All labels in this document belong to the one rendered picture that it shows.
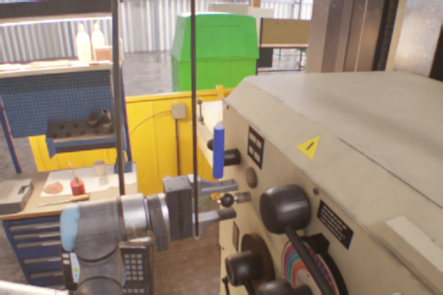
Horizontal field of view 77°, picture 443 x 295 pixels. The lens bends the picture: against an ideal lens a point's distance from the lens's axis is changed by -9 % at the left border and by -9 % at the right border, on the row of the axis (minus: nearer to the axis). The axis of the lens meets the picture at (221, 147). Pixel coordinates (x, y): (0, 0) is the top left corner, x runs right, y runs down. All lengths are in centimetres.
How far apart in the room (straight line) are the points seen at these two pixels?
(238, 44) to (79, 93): 266
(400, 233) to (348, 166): 13
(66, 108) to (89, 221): 167
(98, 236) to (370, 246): 46
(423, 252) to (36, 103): 218
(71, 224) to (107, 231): 7
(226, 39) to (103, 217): 381
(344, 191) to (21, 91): 209
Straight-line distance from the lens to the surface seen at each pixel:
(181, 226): 65
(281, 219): 44
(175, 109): 288
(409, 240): 35
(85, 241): 62
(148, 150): 307
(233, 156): 69
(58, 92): 220
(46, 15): 188
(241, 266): 66
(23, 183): 222
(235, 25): 432
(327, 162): 46
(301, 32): 897
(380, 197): 40
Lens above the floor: 207
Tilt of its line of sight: 27 degrees down
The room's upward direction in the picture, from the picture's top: 1 degrees clockwise
